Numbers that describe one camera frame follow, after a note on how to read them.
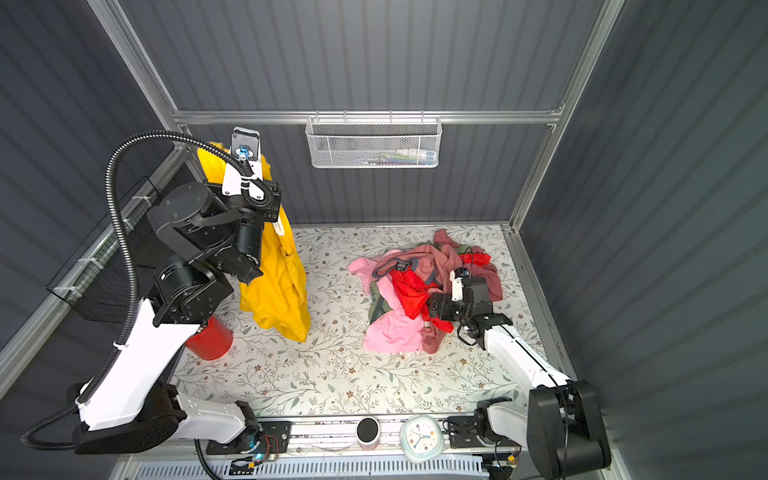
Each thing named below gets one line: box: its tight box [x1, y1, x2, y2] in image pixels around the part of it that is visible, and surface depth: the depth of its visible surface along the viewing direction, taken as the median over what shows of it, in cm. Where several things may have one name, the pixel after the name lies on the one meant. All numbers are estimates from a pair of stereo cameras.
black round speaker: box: [356, 416, 381, 451], surface depth 71 cm
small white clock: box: [399, 414, 444, 464], surface depth 72 cm
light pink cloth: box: [348, 257, 425, 354], surface depth 93 cm
